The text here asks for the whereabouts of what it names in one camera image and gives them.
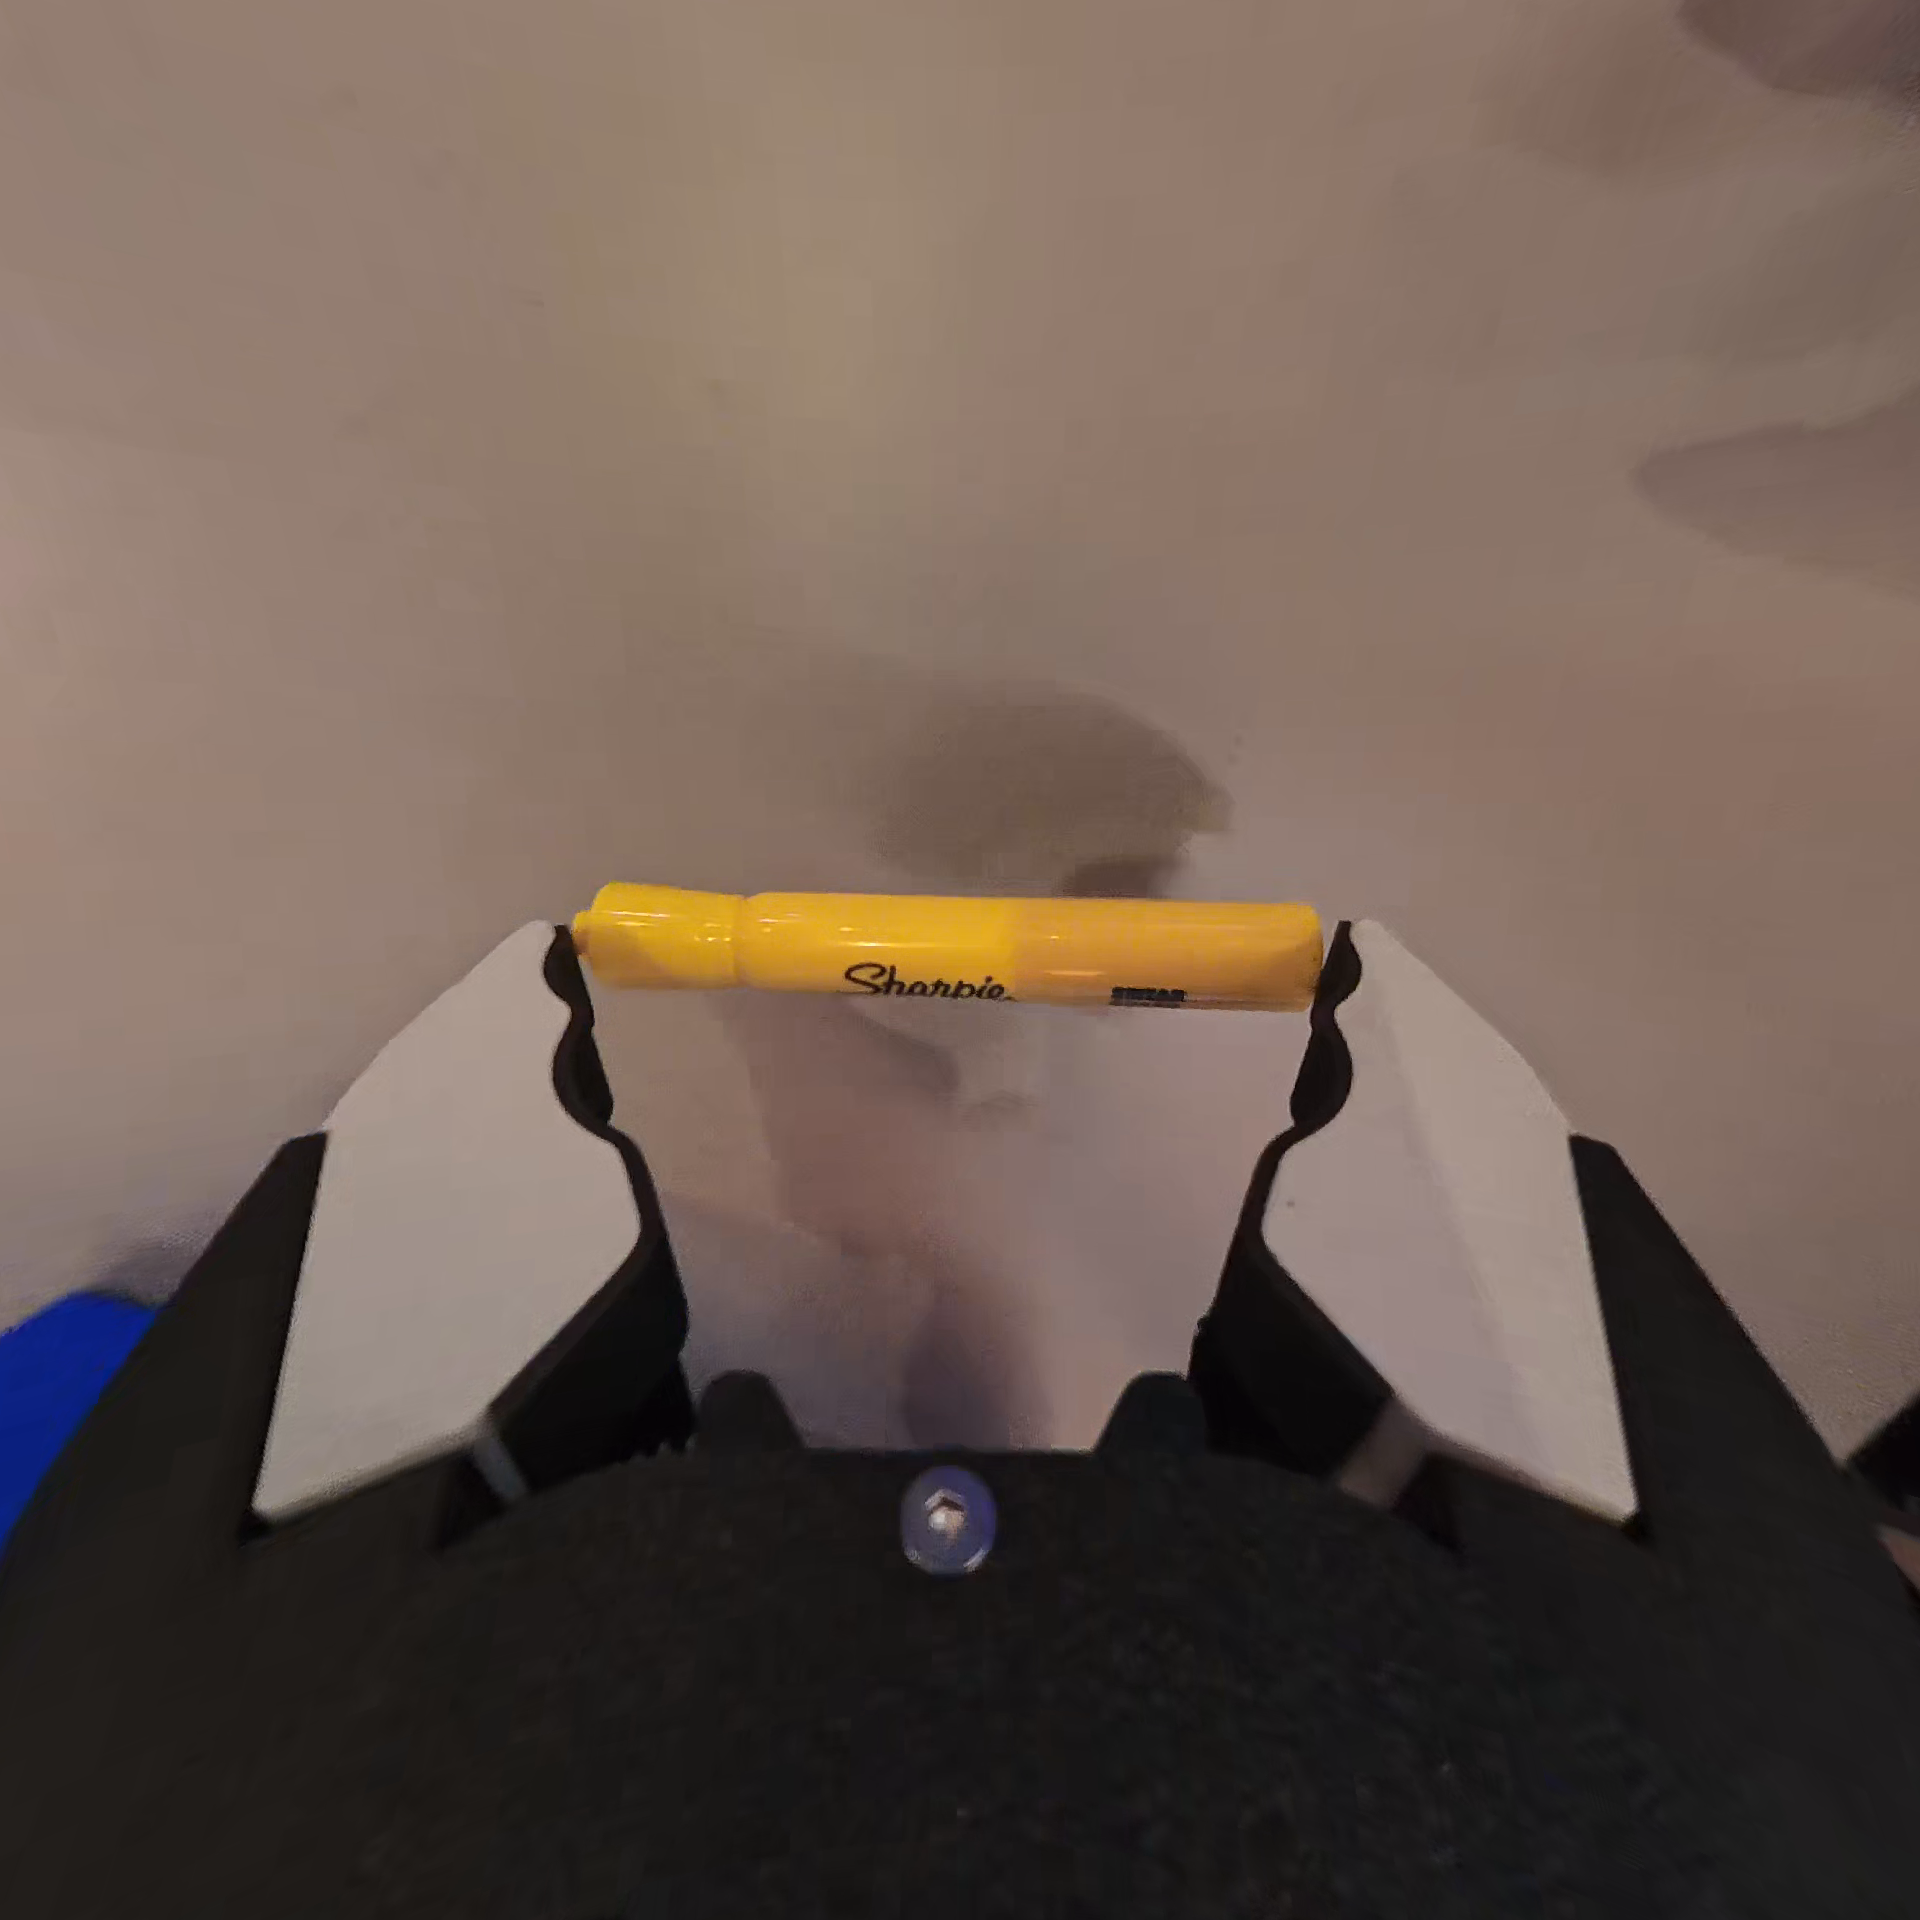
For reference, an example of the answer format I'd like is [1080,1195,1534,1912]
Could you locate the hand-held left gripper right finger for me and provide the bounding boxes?
[1190,918,1641,1530]

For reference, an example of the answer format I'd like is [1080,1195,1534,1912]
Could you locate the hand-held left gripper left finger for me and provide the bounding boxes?
[252,918,696,1519]

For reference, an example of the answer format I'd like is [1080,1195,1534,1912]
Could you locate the blue plastic bin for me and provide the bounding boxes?
[0,1294,159,1549]

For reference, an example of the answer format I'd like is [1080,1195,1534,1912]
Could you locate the yellow highlighter marker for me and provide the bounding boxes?
[569,883,1328,1018]

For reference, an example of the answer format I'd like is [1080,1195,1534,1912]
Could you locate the grey desk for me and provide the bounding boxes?
[0,0,1920,1594]

